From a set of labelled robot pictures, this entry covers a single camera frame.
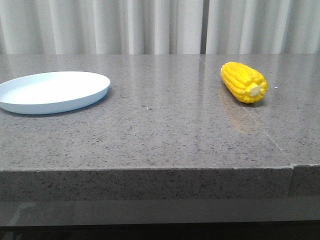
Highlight light blue round plate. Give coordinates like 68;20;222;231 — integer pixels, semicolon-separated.
0;71;111;115

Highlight white pleated curtain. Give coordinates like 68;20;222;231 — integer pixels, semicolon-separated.
0;0;320;55

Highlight yellow toy corn cob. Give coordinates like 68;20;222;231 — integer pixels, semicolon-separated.
220;61;269;104

